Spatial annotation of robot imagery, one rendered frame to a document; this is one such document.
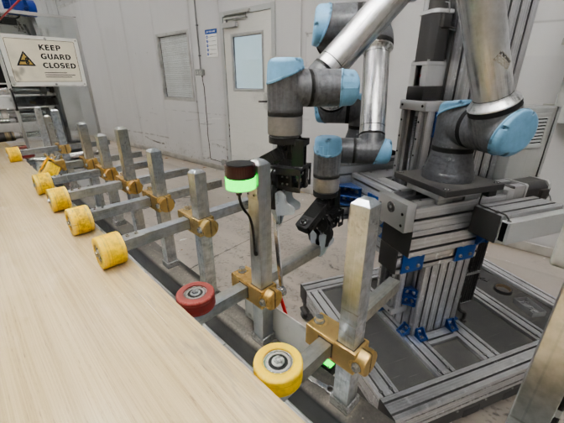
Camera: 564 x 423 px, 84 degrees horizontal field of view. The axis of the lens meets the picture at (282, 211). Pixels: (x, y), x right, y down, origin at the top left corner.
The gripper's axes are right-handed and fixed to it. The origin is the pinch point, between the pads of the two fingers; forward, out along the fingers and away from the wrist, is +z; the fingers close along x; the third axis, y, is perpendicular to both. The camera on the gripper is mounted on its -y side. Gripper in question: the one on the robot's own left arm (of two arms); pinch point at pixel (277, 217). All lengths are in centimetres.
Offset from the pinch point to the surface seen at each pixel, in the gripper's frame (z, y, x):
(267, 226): -1.9, 1.8, -8.7
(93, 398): 10.7, -7.0, -46.5
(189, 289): 10.3, -11.1, -21.0
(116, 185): 5, -74, 14
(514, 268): 101, 106, 194
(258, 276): 10.3, 0.3, -10.5
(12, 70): -38, -237, 74
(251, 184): -12.9, 1.3, -13.8
